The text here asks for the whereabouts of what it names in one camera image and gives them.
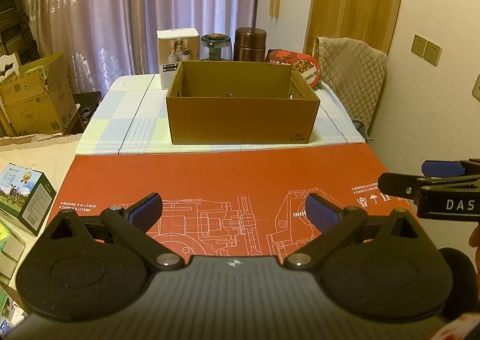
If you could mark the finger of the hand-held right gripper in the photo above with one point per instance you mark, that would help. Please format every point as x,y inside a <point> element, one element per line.
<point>440,168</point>
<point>399,184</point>

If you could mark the red snack tin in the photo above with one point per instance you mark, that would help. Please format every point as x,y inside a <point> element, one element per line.
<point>303,66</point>

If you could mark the person's right hand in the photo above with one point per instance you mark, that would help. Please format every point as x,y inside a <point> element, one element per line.
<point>475,240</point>

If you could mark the purple lace curtain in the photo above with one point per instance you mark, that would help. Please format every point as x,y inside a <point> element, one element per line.
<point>131,13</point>

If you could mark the green tissue pack bundle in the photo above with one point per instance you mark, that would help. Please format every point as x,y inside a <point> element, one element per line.
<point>9,250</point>

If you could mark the stacked brown cardboard cartons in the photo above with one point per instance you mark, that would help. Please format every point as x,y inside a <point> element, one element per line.
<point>33,99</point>

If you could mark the white product box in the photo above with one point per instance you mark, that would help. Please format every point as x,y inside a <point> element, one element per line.
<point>174,58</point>

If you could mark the green milk carton box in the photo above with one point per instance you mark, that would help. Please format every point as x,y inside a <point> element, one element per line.
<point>24,197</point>

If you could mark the brown cardboard box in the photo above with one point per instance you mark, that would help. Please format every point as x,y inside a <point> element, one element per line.
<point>243,118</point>

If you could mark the red white printed packet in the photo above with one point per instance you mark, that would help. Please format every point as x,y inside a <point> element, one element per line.
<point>459,327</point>

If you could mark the beige wall socket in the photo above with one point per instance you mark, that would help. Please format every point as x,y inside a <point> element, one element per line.
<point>419,45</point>
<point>433,53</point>

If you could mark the red printed cardboard sheet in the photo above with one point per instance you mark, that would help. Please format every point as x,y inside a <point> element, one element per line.
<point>225,171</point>

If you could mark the brown metal canister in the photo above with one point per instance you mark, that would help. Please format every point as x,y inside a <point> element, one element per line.
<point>249,45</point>

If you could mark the person's right forearm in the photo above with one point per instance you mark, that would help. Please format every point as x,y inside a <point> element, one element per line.
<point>463,283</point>

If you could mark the black folding rack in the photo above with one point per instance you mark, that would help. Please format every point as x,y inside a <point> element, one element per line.
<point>17,21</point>

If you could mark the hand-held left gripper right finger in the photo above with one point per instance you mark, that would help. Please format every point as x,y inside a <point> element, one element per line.
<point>318,209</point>

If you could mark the white carved chair back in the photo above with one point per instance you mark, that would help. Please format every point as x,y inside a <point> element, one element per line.
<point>7,66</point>

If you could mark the checked pastel tablecloth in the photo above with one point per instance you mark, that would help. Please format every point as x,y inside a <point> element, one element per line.
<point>131,118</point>

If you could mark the glass jar dark lid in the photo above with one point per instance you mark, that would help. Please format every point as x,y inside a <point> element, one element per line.
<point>215,47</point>

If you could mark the beige quilted chair cover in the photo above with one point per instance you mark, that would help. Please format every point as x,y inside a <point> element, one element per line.
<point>356,77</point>

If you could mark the cream cloth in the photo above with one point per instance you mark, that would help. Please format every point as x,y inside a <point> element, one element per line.
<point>37,156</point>

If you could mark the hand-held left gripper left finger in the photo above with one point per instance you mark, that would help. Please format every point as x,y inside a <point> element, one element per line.
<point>146,209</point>

